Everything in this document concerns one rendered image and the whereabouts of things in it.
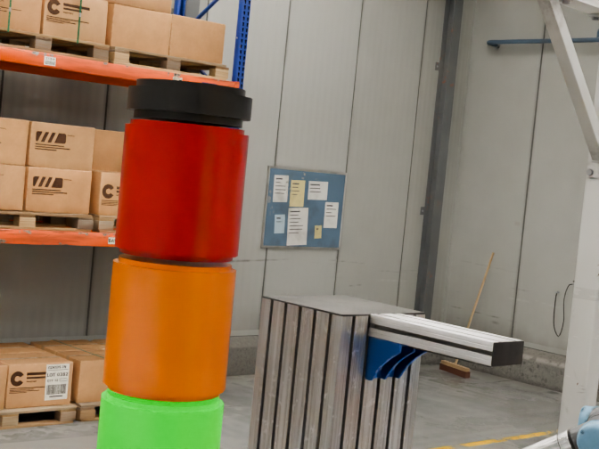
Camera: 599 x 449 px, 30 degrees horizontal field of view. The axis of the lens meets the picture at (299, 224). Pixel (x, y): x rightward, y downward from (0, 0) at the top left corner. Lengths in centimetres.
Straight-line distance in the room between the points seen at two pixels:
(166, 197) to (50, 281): 1040
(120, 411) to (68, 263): 1045
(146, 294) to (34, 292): 1033
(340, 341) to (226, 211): 179
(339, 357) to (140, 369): 179
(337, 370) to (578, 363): 311
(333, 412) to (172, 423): 181
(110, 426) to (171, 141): 11
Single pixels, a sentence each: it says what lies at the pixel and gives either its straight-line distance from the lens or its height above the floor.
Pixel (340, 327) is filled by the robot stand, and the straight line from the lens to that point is 222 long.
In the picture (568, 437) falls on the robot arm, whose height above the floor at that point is 181.
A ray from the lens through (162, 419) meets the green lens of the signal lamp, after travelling 44.
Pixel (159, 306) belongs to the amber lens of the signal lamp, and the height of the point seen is 225.
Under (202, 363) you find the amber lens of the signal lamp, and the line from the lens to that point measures 44.
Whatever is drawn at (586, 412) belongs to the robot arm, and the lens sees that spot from 251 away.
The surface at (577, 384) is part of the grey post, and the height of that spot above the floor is 145.
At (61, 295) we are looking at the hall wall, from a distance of 1091.
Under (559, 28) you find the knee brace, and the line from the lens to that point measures 477.
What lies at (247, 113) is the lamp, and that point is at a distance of 45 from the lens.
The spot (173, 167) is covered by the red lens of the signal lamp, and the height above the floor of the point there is 231.
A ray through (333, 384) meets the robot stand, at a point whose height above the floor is 189.
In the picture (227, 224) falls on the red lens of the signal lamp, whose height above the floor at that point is 229.
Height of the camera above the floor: 231
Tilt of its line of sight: 3 degrees down
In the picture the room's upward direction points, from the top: 6 degrees clockwise
